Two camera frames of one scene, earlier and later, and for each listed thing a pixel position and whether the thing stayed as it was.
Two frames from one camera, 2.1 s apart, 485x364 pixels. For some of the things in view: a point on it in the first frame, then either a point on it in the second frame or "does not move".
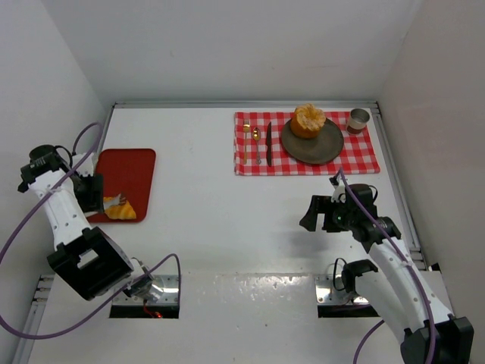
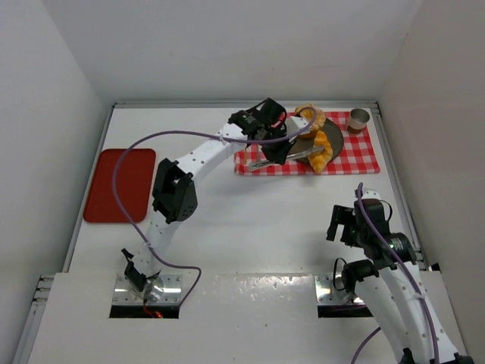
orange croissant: x=119 y=211 -> x=320 y=158
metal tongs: x=120 y=200 -> x=298 y=155
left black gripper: x=95 y=193 -> x=276 y=150
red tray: x=130 y=173 does not move
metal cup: x=358 y=120 does not move
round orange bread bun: x=307 y=121 does not move
